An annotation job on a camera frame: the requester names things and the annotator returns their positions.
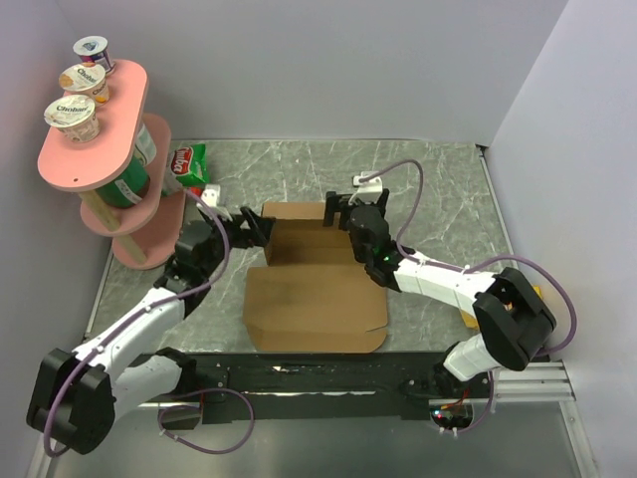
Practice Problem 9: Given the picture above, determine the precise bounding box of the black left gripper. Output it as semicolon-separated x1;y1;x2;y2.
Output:
201;205;275;277

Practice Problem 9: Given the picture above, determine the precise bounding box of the brown cardboard paper box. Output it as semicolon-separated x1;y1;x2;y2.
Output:
243;202;388;354

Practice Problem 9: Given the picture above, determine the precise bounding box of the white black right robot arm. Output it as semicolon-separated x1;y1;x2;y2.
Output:
323;188;556;397

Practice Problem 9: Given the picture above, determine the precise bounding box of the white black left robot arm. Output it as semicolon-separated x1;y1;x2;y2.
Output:
26;207;276;457

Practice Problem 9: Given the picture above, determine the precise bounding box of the green red snack bag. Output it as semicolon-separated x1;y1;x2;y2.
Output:
161;143;210;196

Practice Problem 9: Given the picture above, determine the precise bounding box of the pink tiered wooden shelf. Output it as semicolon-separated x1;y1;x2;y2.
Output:
37;59;185;270

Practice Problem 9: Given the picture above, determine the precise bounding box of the green cylindrical can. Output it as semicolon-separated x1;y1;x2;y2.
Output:
96;157;150;208

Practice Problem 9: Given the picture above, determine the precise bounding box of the white green label container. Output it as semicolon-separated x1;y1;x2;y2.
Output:
132;122;156;166

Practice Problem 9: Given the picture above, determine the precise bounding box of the yellow Lays chips bag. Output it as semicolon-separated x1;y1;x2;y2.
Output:
460;285;542;331

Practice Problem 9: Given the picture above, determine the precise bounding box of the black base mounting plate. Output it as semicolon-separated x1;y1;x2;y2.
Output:
155;352;490;424

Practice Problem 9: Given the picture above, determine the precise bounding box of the white Chobani yogurt cup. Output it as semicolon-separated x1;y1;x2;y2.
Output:
44;95;101;143

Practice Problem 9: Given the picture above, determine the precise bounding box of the orange Chobani yogurt cup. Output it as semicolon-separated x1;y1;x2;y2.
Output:
58;63;110;106

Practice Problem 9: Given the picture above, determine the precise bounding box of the small electronics board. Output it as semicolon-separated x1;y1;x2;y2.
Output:
430;404;474;430

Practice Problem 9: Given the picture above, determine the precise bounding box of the blue white yogurt cup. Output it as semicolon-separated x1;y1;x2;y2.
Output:
73;35;115;75

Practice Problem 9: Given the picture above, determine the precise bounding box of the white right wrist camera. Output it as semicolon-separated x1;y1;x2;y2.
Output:
348;171;383;205

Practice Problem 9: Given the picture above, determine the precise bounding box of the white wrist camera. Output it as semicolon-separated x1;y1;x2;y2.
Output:
190;184;221;207
348;171;383;205

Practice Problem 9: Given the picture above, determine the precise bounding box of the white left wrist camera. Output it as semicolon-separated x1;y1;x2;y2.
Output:
190;184;221;207

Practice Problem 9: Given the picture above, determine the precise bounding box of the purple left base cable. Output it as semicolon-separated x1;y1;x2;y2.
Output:
157;387;256;453

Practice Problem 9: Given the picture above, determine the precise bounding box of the aluminium frame rail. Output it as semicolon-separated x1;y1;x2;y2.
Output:
495;360;575;403

